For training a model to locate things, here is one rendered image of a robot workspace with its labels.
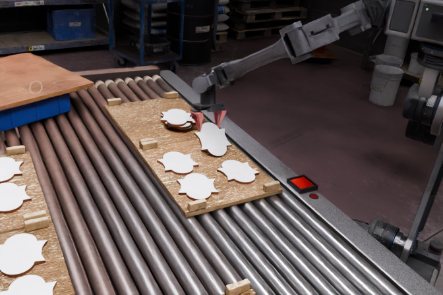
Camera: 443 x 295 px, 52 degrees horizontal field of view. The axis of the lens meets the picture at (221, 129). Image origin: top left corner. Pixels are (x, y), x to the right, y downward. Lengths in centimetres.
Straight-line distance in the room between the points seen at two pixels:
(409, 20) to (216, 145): 82
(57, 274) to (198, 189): 50
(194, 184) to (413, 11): 98
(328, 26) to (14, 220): 101
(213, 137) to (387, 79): 353
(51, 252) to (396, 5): 138
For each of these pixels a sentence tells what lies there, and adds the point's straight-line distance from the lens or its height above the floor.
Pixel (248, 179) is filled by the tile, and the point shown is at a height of 95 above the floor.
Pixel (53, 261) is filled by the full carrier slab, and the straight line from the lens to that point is 122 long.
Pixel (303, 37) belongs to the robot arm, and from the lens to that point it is 133.
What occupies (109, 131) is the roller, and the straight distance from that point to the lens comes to 183.
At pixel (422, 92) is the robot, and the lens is 184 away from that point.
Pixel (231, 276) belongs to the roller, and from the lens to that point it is 119.
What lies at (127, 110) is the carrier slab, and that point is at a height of 94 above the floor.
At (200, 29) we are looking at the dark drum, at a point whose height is 45.
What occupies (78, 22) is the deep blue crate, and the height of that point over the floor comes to 34.
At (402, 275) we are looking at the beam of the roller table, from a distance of 135.
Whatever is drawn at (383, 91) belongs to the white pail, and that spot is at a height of 16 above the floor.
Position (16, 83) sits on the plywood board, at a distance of 200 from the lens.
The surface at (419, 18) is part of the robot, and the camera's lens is 179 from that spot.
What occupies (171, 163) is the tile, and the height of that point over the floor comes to 95.
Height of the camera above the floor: 175
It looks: 26 degrees down
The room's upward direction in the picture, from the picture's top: 6 degrees clockwise
